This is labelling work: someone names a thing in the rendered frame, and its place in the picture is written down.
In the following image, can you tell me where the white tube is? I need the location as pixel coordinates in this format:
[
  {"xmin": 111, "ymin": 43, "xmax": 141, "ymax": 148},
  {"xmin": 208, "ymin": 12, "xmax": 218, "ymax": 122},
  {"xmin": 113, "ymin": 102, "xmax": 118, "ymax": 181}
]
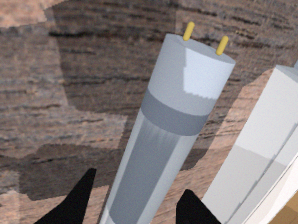
[{"xmin": 99, "ymin": 22, "xmax": 236, "ymax": 224}]

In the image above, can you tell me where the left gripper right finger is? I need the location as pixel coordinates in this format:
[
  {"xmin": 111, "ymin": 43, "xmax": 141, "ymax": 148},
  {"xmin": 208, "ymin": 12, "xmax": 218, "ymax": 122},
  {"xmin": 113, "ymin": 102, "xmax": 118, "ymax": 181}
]
[{"xmin": 175, "ymin": 189, "xmax": 221, "ymax": 224}]

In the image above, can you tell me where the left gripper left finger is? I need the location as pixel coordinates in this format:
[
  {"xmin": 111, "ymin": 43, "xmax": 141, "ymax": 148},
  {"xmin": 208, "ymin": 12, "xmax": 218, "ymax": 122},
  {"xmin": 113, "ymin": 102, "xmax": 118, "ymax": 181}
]
[{"xmin": 34, "ymin": 168, "xmax": 96, "ymax": 224}]

